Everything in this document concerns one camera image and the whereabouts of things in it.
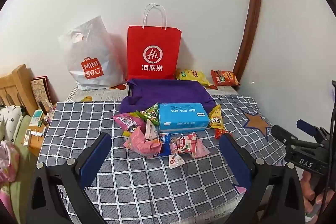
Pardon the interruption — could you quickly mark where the pink bear candy packet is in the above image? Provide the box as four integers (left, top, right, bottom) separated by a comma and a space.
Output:
193, 139, 211, 159

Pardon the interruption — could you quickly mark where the black yellow snack packet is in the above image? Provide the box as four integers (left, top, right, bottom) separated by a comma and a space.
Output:
123, 126, 139, 136

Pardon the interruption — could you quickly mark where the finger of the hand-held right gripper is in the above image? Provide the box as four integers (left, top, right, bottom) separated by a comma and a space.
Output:
271, 124, 320, 147
297, 119, 329, 140

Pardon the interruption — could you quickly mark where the wooden nightstand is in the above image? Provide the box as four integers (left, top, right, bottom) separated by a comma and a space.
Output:
26, 109, 54, 157

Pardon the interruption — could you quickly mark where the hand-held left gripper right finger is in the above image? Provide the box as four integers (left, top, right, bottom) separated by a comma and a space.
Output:
218, 133, 306, 224

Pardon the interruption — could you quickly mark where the red chips bag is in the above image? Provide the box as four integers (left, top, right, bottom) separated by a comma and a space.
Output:
211, 70, 241, 87

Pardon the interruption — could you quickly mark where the green snack packet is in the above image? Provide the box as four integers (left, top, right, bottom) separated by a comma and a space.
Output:
135, 103, 160, 126

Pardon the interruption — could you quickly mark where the crumpled pink snack packet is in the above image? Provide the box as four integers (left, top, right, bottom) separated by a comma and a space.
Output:
124, 128, 163, 159

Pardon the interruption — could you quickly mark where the white spotted bedding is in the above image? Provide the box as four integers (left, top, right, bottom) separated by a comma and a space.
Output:
0, 105, 25, 141

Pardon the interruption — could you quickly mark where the white pink snack packet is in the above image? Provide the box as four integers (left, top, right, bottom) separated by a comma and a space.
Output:
144, 119, 160, 141

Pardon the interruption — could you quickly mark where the yellow chips bag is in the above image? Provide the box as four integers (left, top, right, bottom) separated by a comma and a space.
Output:
175, 69, 212, 87

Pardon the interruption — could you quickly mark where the red paper bag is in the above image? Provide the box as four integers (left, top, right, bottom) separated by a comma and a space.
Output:
127, 4, 182, 82

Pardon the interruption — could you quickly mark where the brown wooden door frame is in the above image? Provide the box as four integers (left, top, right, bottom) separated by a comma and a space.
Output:
232, 0, 264, 78

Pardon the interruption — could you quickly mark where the blue tissue box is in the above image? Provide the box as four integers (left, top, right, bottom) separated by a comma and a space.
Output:
157, 102, 210, 134

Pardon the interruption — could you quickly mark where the pink cartoon snack packet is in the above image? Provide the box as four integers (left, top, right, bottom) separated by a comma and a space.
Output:
113, 112, 145, 133

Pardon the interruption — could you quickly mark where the person's right hand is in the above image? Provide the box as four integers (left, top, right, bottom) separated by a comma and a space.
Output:
301, 169, 336, 214

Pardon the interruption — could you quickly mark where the blue snack packet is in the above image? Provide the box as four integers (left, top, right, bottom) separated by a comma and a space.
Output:
159, 133, 173, 157

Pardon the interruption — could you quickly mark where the wooden headboard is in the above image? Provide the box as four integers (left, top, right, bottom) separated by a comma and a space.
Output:
0, 64, 39, 116

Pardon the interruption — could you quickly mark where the green blanket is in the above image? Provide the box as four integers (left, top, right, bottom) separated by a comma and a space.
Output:
9, 115, 40, 216

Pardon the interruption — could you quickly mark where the patterned book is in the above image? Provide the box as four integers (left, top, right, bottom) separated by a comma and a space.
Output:
30, 76, 53, 109

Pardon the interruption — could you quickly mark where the pink floral bedding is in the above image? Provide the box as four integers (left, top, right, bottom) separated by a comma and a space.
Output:
0, 140, 21, 183

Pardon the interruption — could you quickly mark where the grey checked cloth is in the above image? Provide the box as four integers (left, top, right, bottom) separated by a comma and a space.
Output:
37, 96, 289, 224

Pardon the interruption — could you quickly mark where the purple cloth bin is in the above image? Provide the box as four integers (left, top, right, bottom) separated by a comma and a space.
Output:
119, 78, 217, 116

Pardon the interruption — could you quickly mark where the white remote control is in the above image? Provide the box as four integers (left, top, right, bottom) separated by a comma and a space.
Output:
23, 129, 32, 146

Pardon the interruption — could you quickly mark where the small white candy packet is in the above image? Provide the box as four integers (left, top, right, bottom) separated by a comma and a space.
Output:
168, 153, 185, 170

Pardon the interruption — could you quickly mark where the white plastic shopping bag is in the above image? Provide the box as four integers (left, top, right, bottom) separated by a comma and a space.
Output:
58, 16, 128, 91

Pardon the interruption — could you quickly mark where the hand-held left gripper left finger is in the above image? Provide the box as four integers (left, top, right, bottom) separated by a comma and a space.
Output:
26, 132, 113, 224

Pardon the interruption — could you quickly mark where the red pink candy packet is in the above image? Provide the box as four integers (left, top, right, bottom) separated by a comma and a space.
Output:
171, 132, 198, 154

